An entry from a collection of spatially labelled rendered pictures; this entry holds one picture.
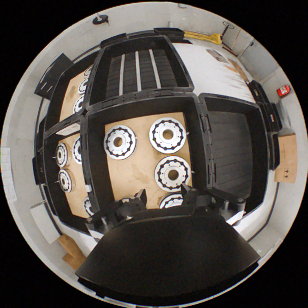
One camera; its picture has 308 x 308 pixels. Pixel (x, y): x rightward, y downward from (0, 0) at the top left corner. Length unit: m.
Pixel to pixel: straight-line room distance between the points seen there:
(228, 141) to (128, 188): 0.38
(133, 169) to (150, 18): 3.36
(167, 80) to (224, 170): 0.38
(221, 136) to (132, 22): 3.26
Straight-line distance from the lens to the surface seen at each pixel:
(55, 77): 1.64
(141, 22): 3.34
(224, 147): 0.39
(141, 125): 0.33
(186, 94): 0.27
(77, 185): 0.47
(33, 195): 3.23
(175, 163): 0.29
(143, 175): 0.33
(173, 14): 3.49
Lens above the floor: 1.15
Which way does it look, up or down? 87 degrees down
